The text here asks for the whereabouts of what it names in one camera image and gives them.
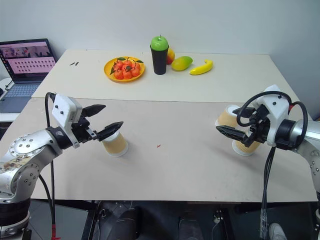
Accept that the green-yellow toy mango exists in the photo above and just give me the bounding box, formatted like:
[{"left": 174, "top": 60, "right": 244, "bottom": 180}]
[{"left": 171, "top": 55, "right": 194, "bottom": 72}]

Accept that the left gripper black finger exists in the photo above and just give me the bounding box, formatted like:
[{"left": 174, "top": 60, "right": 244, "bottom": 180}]
[
  {"left": 96, "top": 121, "right": 125, "bottom": 142},
  {"left": 81, "top": 104, "right": 107, "bottom": 119}
]

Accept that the red-yellow toy mango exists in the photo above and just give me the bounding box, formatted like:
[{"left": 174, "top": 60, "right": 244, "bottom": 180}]
[{"left": 166, "top": 47, "right": 176, "bottom": 66}]

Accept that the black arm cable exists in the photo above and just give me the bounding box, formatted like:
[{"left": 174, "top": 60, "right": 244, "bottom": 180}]
[
  {"left": 37, "top": 91, "right": 60, "bottom": 240},
  {"left": 235, "top": 91, "right": 309, "bottom": 240}
]

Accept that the green toy apple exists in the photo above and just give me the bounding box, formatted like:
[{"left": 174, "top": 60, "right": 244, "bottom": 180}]
[{"left": 150, "top": 34, "right": 169, "bottom": 52}]

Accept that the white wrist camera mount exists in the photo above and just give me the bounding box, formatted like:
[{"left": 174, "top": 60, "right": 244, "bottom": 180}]
[
  {"left": 259, "top": 84, "right": 292, "bottom": 147},
  {"left": 51, "top": 93, "right": 83, "bottom": 149}
]

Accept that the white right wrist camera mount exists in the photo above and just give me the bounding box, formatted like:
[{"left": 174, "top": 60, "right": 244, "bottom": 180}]
[{"left": 259, "top": 84, "right": 292, "bottom": 147}]

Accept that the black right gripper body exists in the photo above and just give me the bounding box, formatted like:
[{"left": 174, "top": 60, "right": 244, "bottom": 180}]
[{"left": 245, "top": 103, "right": 272, "bottom": 148}]

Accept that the white shoe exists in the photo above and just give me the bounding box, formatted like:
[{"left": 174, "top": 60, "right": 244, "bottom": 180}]
[{"left": 268, "top": 222, "right": 288, "bottom": 240}]

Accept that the brown paper cup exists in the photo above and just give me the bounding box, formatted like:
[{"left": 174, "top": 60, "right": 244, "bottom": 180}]
[
  {"left": 231, "top": 139, "right": 261, "bottom": 157},
  {"left": 101, "top": 131, "right": 129, "bottom": 158},
  {"left": 214, "top": 104, "right": 251, "bottom": 131}
]

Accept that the yellow toy banana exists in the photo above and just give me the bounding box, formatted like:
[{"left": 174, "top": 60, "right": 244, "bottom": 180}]
[{"left": 189, "top": 59, "right": 214, "bottom": 76}]

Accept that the black plastic cup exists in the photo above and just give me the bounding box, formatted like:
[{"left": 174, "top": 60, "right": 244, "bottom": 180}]
[{"left": 149, "top": 44, "right": 170, "bottom": 76}]

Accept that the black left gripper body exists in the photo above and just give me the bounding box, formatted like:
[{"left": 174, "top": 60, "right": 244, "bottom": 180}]
[{"left": 70, "top": 115, "right": 99, "bottom": 144}]

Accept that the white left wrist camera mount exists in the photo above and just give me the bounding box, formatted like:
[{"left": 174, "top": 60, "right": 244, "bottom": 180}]
[{"left": 51, "top": 93, "right": 83, "bottom": 149}]

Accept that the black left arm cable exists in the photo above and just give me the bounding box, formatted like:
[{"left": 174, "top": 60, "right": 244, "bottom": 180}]
[{"left": 37, "top": 91, "right": 60, "bottom": 240}]

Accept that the yellow plate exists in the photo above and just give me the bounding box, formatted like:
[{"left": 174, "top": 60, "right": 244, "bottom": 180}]
[{"left": 103, "top": 55, "right": 146, "bottom": 83}]

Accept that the open laptop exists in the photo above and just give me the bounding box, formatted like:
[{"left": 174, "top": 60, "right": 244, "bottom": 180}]
[{"left": 0, "top": 38, "right": 58, "bottom": 114}]

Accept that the dark rounded shape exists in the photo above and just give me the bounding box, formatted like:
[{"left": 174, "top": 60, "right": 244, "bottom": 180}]
[{"left": 98, "top": 200, "right": 141, "bottom": 240}]

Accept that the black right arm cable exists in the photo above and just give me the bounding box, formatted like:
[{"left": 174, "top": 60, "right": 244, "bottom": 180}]
[{"left": 235, "top": 91, "right": 309, "bottom": 240}]

